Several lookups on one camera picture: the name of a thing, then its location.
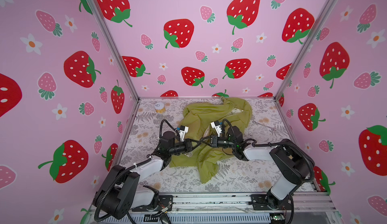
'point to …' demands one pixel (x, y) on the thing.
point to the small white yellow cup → (159, 107)
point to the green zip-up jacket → (197, 119)
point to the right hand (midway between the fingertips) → (200, 141)
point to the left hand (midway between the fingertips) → (200, 144)
